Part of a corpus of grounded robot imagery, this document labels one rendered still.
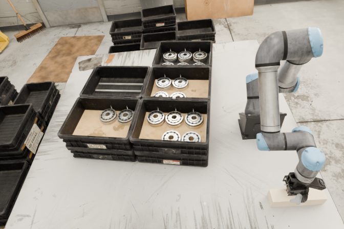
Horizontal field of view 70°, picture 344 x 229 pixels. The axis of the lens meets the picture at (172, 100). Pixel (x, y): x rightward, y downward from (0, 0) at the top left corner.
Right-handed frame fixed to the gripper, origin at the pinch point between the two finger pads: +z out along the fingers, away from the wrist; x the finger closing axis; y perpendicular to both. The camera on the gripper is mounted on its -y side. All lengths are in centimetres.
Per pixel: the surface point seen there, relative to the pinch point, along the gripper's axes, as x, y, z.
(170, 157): -23, 59, -3
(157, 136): -33, 65, -9
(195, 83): -74, 41, -9
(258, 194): -3.3, 16.1, 4.3
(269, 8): -328, -94, 74
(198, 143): -20, 43, -19
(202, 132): -34, 40, -9
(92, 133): -39, 103, -9
